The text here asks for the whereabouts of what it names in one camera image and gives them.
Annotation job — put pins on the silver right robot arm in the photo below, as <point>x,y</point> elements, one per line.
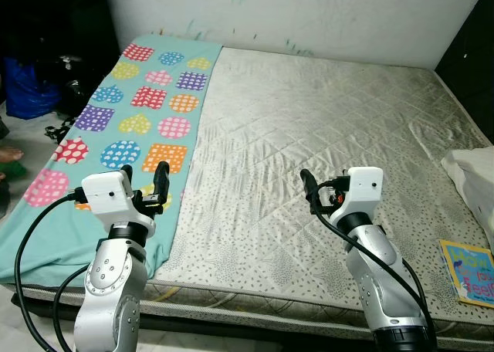
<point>382,267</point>

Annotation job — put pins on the black tufted headboard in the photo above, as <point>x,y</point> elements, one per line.
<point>471,74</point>

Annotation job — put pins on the blue plastic bag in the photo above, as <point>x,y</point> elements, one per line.
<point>27,93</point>

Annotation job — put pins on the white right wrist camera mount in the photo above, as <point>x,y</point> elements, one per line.
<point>363,188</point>

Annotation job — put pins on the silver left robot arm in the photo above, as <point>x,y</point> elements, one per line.
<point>112,290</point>

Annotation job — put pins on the blue yellow children's book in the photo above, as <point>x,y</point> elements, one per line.
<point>471,275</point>

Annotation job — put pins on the white pillow with green tree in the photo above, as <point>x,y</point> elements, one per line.
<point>475,186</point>

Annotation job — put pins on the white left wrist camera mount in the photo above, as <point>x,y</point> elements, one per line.
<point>108,198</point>

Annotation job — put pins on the grey quilted mattress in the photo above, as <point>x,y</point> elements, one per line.
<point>309,120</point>

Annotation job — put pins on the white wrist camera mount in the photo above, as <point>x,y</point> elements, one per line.
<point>363,188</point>
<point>108,198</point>

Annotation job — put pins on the black stand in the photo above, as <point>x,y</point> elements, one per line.
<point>69,89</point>

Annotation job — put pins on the teal blanket with colourful shapes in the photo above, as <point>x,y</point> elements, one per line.
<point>147,97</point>

